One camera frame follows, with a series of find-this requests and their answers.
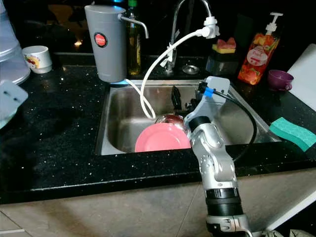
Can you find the white board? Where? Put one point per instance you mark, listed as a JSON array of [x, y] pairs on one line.
[[305, 74]]

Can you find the green sponge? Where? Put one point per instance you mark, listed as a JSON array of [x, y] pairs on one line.
[[294, 132]]

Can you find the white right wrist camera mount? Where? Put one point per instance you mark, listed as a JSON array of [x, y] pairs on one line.
[[218, 84]]

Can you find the chrome sink faucet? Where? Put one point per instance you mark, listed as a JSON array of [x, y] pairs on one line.
[[174, 29]]

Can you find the black sponge holder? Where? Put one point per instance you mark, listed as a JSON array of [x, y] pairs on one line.
[[219, 64]]

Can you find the steel bowl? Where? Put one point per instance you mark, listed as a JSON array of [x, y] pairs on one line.
[[170, 119]]

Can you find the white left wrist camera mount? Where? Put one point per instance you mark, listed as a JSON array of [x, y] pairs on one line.
[[12, 101]]

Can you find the green capped oil bottle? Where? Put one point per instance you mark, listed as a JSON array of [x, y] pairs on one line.
[[134, 52]]

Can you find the purple cup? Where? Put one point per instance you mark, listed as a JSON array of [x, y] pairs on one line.
[[278, 79]]

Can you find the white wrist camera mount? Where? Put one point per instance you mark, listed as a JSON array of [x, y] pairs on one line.
[[12, 101], [218, 84]]

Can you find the yellow pink sponge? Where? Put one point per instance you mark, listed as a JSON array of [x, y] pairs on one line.
[[224, 46]]

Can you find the white printed mug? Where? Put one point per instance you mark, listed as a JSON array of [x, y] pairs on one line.
[[37, 59]]

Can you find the white faucet diverter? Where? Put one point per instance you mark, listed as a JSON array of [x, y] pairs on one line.
[[211, 27]]

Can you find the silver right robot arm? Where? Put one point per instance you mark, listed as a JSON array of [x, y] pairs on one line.
[[218, 163]]

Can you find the stainless steel sink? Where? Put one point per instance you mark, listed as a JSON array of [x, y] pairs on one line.
[[123, 111]]

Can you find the pink plate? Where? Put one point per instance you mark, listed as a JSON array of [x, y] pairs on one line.
[[160, 139]]

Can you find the round metal counter fitting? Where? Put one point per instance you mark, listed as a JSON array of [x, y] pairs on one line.
[[190, 69]]

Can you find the orange soap pump bottle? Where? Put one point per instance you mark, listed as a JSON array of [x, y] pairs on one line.
[[256, 57]]

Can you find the grey water filter jug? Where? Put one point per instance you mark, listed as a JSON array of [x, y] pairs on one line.
[[106, 44]]

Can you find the translucent white plastic container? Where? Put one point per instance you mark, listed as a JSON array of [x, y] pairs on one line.
[[12, 47]]

